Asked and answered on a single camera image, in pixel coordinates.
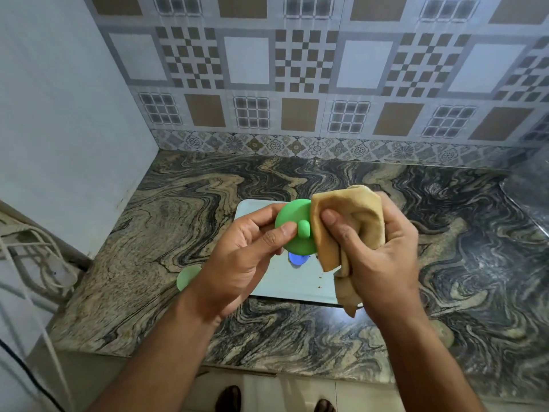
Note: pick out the person's foot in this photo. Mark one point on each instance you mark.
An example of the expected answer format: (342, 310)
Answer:
(324, 406)
(228, 399)

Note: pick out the person's right thumb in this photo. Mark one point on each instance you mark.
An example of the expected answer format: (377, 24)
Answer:
(336, 227)

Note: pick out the person's right forearm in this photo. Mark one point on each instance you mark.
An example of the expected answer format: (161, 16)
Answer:
(424, 364)

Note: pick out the person's left forearm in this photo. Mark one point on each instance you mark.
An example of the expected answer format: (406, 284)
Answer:
(167, 360)

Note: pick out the person's left foot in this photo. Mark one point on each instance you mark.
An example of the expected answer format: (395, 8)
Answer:
(228, 399)

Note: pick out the person's right hand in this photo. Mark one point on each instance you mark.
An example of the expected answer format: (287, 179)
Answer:
(386, 274)

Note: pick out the person's left thumb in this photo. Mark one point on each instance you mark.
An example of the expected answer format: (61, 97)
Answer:
(276, 240)

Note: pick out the shiny steel appliance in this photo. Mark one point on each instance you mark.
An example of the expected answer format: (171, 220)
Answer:
(529, 193)

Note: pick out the pale blue rectangular tray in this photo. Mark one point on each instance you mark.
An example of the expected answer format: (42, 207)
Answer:
(296, 281)

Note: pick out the tan cleaning cloth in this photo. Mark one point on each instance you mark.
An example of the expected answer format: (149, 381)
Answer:
(364, 210)

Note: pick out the small light green lid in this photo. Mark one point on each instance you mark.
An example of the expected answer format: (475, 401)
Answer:
(186, 278)

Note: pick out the small blue round object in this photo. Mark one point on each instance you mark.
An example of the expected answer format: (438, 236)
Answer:
(298, 259)

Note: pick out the green lid with knob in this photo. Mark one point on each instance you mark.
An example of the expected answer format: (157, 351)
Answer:
(300, 242)

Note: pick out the person's left hand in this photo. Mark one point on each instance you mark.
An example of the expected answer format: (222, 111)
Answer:
(231, 270)

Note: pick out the person's right foot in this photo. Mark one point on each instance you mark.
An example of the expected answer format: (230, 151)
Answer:
(324, 406)

